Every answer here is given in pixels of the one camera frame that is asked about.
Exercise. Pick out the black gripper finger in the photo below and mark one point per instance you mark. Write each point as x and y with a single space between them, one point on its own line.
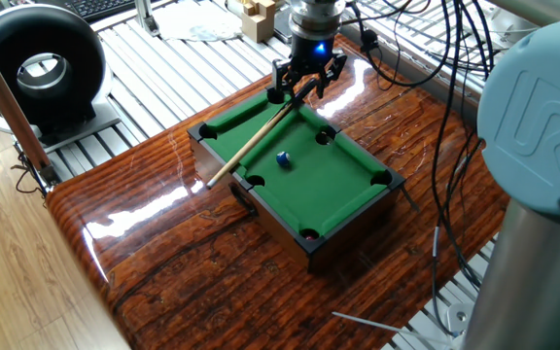
333 65
280 73

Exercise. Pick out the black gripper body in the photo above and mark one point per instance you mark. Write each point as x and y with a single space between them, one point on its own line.
311 53

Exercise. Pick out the black and wood pool cue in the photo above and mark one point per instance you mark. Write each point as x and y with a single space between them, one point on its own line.
246 148

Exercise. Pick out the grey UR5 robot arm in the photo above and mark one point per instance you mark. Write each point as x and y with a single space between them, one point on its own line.
528 291

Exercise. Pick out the blue striped pool ball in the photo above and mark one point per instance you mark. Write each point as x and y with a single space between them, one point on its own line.
283 158

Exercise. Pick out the green mini pool table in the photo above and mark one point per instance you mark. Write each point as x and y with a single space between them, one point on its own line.
309 185

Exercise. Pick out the red pool ball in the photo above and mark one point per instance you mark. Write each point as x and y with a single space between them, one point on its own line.
310 237

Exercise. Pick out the grey square plate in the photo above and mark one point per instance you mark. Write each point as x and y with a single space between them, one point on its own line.
281 24

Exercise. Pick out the wooden block puzzle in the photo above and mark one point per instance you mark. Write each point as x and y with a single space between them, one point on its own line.
258 22

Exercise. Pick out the white cloth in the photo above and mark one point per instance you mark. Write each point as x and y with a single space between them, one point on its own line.
197 22

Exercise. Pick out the black keyboard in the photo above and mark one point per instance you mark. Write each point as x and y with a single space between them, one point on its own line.
100 7

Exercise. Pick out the white zip tie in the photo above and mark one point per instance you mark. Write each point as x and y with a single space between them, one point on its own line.
382 328

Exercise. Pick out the aluminium post foot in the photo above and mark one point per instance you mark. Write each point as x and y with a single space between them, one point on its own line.
146 19

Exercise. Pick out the metal corner bracket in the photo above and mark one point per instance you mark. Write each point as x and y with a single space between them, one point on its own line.
49 175

